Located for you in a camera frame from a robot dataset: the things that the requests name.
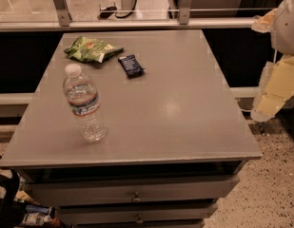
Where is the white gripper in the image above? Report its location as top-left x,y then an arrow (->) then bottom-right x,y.
250,0 -> 294,123

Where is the clear plastic water bottle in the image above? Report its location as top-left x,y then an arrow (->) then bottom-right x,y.
63,64 -> 107,143

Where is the plastic bottle on floor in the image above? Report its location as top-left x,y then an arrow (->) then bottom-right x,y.
20,213 -> 51,226

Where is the grey drawer cabinet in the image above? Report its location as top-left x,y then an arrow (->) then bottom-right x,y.
0,29 -> 262,228

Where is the dark blue snack packet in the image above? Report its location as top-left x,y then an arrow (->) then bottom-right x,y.
118,54 -> 145,78

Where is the upper grey drawer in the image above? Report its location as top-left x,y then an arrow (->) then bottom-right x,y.
25,175 -> 240,207

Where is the grey drawer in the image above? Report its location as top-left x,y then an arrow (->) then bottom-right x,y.
25,175 -> 240,207
57,203 -> 217,225

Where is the white machine base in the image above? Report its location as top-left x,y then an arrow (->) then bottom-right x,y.
98,0 -> 137,19

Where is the green chip bag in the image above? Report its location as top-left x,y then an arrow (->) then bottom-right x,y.
64,36 -> 124,63

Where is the upper drawer knob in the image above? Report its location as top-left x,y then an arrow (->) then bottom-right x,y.
132,192 -> 141,202

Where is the drawer knob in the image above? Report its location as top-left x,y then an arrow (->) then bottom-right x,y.
132,192 -> 141,202
135,216 -> 144,224

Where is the grey metal railing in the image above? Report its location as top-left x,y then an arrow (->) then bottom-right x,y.
0,0 -> 282,32

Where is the lower drawer knob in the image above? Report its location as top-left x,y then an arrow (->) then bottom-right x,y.
135,216 -> 144,224

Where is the lower grey drawer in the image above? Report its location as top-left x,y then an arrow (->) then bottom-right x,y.
57,203 -> 217,225

